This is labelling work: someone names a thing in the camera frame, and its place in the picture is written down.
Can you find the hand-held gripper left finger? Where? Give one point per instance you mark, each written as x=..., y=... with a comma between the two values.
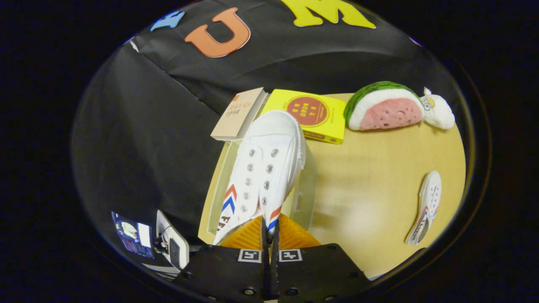
x=236, y=273

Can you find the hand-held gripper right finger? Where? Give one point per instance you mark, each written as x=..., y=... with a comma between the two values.
x=311, y=273

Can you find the white canvas shoe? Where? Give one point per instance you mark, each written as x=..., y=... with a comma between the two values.
x=261, y=160
x=429, y=198

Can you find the white flat device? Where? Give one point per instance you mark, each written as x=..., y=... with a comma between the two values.
x=174, y=244

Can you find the blue printed poster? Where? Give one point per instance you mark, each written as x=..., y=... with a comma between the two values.
x=130, y=235

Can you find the yellow book with red circle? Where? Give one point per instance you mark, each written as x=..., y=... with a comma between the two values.
x=328, y=122

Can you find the beige book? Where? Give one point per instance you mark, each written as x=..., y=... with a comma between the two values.
x=236, y=115

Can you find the watermelon slice plush toy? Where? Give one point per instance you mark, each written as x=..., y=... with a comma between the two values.
x=387, y=113

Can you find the small white plush toy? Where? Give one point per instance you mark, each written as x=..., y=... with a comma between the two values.
x=440, y=113

